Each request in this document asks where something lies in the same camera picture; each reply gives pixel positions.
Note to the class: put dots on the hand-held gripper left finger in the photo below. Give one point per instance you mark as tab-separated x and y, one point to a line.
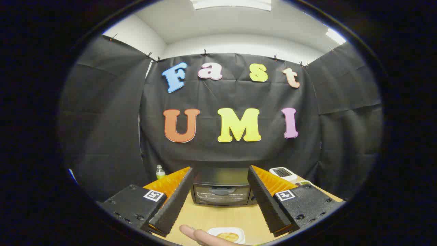
177	201

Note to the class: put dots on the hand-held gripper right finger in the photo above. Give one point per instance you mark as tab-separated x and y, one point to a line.
264	201

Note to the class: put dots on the black toaster oven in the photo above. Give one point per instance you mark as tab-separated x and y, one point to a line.
222	194

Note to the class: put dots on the round golden bread bun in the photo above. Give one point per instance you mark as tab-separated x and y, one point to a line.
228	236

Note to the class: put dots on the white toaster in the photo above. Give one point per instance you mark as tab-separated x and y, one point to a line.
282	172

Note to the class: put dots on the green label plastic bottle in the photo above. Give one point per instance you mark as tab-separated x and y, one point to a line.
160	173

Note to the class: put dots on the white divided snack dish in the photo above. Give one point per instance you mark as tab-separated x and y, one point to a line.
305	182

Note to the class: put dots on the white square plate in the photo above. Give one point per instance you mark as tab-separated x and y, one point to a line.
212	232

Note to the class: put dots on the narrow ceiling light panel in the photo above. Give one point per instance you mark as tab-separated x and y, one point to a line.
335	36

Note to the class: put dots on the wide ceiling light panel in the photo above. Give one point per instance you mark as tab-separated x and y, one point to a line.
232	3

